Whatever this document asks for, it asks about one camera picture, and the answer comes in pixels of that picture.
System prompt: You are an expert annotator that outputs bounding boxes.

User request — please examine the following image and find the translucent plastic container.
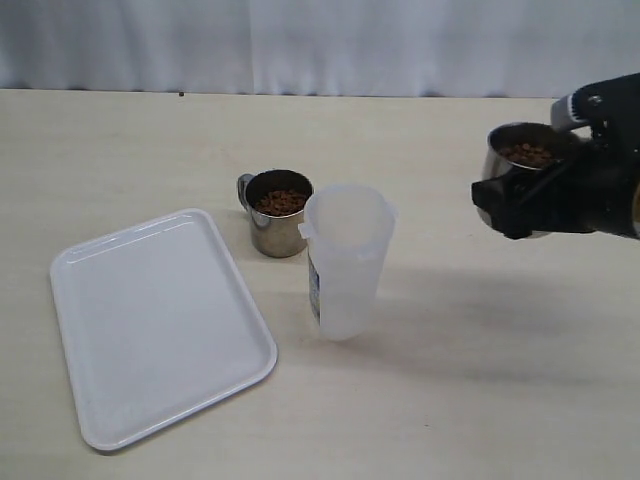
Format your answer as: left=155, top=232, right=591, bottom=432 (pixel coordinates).
left=298, top=184, right=396, bottom=341

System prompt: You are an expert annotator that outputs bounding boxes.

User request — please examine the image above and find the white curtain backdrop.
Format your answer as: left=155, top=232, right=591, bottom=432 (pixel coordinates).
left=1, top=1, right=639, bottom=97

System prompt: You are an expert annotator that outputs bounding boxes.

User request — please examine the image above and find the steel mug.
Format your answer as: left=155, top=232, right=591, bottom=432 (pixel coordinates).
left=483, top=122, right=581, bottom=169
left=236, top=169, right=314, bottom=258

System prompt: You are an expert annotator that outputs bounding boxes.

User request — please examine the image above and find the white plastic tray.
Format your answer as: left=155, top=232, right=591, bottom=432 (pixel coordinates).
left=49, top=209, right=278, bottom=451

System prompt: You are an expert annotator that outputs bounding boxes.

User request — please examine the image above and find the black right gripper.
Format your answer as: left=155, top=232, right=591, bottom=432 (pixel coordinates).
left=471, top=73, right=639, bottom=239

